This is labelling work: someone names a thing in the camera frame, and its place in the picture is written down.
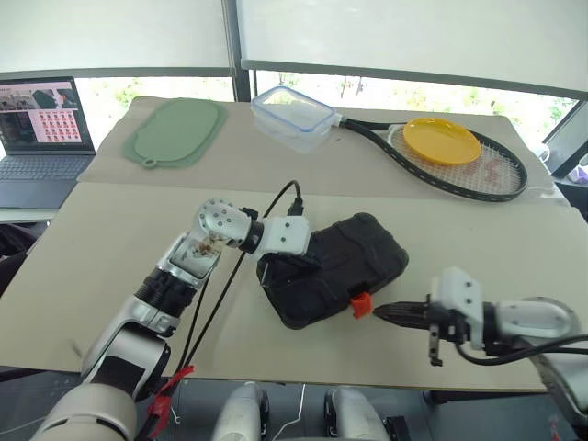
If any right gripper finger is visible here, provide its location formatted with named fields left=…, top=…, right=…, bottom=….
left=373, top=312, right=430, bottom=329
left=373, top=300, right=430, bottom=316

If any black plastic tool case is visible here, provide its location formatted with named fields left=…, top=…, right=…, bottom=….
left=264, top=211, right=411, bottom=332

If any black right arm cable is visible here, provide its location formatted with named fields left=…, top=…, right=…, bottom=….
left=454, top=334, right=588, bottom=367

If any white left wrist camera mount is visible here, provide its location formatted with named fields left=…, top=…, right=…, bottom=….
left=258, top=216, right=311, bottom=256

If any green silicone mat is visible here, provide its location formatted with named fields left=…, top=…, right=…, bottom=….
left=121, top=97, right=231, bottom=172

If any red tape wrap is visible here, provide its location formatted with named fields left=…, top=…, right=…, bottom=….
left=150, top=364, right=196, bottom=438

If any white roller blind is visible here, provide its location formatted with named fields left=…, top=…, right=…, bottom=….
left=0, top=0, right=235, bottom=77
left=236, top=0, right=588, bottom=98

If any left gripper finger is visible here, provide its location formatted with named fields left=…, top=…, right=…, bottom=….
left=281, top=254, right=323, bottom=274

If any beige cardboard sheet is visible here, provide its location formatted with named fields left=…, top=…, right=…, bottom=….
left=75, top=95, right=569, bottom=209
left=0, top=181, right=588, bottom=394

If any grey laptop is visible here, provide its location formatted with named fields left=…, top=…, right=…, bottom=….
left=0, top=76, right=97, bottom=210

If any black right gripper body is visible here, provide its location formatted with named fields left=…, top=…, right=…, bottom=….
left=424, top=300, right=472, bottom=368

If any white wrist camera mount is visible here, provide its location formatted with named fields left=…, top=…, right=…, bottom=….
left=258, top=216, right=311, bottom=256
left=429, top=266, right=486, bottom=353

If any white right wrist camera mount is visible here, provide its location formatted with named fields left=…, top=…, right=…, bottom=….
left=429, top=266, right=486, bottom=353

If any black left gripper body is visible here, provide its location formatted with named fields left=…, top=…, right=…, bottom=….
left=255, top=250, right=300, bottom=288

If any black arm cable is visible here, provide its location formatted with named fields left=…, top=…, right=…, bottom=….
left=454, top=334, right=588, bottom=367
left=137, top=179, right=305, bottom=441

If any grey rounded shape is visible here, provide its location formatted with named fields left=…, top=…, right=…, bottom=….
left=213, top=382, right=270, bottom=441
left=322, top=387, right=392, bottom=441

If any clear container blue lid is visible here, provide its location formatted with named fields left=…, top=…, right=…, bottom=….
left=250, top=85, right=339, bottom=155

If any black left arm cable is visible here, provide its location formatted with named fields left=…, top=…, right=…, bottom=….
left=137, top=179, right=305, bottom=441

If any yellow plastic plate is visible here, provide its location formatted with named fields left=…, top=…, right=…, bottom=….
left=402, top=117, right=483, bottom=167

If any black tennis racket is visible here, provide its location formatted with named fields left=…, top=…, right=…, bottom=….
left=334, top=114, right=529, bottom=205

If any dark window frame post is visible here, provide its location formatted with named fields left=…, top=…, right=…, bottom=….
left=220, top=0, right=254, bottom=104

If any thin white cable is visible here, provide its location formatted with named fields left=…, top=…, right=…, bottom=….
left=270, top=383, right=307, bottom=434

